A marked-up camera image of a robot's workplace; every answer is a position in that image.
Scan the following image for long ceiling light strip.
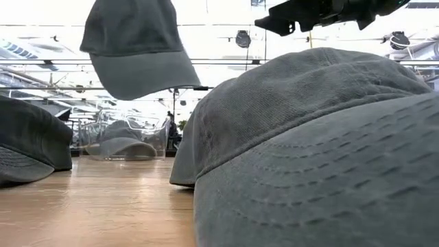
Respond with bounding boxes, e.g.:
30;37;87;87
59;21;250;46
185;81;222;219
0;58;439;67

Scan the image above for clear plastic container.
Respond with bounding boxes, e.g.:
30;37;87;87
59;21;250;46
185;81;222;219
78;108;171;161

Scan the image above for grey baseball cap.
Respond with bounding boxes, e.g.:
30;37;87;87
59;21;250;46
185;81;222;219
85;119;158;161
169;47;439;247
80;0;202;102
0;95;74;188

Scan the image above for black ceiling cable reel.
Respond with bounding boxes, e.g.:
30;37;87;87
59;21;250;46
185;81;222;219
390;30;411;51
235;30;252;49

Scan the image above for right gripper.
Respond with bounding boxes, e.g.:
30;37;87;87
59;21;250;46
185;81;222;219
254;0;378;37

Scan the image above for silver ventilation duct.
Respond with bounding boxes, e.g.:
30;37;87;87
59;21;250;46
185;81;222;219
0;37;40;61

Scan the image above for black stand frame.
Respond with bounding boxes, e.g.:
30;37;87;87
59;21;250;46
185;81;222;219
171;85;214;119

